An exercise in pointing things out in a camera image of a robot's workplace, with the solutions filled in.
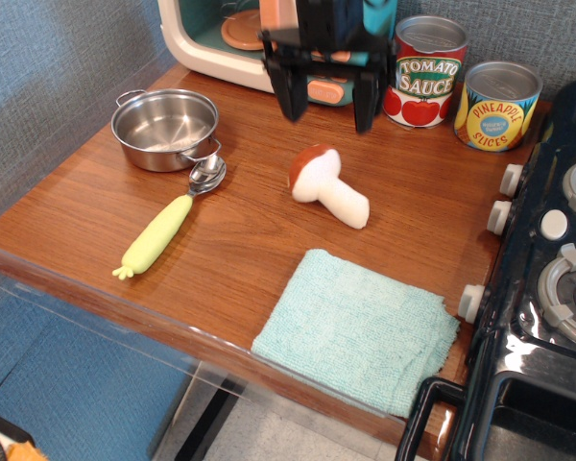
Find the teal toy microwave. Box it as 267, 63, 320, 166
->
157, 1, 397, 107

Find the white stove knob middle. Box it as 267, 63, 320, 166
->
487, 201, 512, 236

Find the black toy stove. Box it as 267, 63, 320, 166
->
396, 82, 576, 460

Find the pineapple slices can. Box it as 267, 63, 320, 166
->
454, 61, 542, 153

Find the orange plush object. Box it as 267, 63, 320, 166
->
6, 442, 48, 461

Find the white stove knob front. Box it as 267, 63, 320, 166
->
458, 284, 485, 325

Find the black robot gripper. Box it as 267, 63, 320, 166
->
258, 1, 396, 133

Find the plush white brown mushroom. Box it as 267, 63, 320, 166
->
288, 144, 370, 230

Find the light blue folded cloth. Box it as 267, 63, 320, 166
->
252, 249, 460, 418

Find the white stove knob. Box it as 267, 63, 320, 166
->
487, 201, 512, 236
458, 284, 485, 325
499, 163, 523, 198

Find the white stove knob rear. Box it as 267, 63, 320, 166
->
499, 163, 523, 198

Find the tomato sauce can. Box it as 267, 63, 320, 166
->
383, 15, 468, 128

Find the spoon with green handle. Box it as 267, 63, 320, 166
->
111, 155, 227, 280

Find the small silver pot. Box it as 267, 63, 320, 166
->
110, 88, 222, 173

